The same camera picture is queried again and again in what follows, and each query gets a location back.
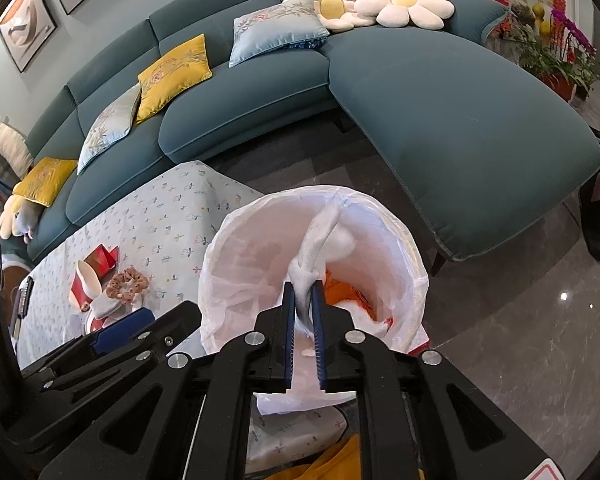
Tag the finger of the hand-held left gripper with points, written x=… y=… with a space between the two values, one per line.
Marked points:
x=180 y=317
x=125 y=327

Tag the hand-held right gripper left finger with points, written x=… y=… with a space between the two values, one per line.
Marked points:
x=287 y=335

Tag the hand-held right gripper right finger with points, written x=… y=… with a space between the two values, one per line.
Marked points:
x=320 y=330

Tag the red and white paper cup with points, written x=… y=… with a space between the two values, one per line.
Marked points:
x=79 y=290

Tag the bin with white plastic bag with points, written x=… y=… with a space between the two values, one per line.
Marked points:
x=230 y=270

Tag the red envelope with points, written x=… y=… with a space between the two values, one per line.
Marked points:
x=100 y=259

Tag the white paper towel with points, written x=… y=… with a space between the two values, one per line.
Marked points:
x=320 y=240

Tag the black remote control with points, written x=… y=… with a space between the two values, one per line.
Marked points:
x=26 y=297

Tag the orange wrapper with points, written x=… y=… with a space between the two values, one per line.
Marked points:
x=350 y=292

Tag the floral printed tablecloth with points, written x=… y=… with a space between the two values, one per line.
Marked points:
x=155 y=240

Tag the cream and grey plush toy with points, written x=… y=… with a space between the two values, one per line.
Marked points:
x=15 y=220

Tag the yellow cloth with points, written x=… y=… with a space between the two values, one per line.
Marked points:
x=325 y=465

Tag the yellow embroidered pillow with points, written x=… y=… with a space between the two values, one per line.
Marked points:
x=175 y=75
x=45 y=180

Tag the white plush toy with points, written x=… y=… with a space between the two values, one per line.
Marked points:
x=2 y=145

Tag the light blue embroidered pillow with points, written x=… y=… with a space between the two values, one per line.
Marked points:
x=280 y=30
x=105 y=130

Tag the teal sectional sofa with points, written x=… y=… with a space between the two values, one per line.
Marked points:
x=430 y=135

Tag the dark blue patterned cushion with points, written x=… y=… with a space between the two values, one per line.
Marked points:
x=307 y=43

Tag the black bag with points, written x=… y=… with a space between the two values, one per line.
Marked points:
x=597 y=220

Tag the green potted plant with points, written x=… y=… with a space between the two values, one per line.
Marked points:
x=540 y=55

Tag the purple orchid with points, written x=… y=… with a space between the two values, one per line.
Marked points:
x=572 y=27

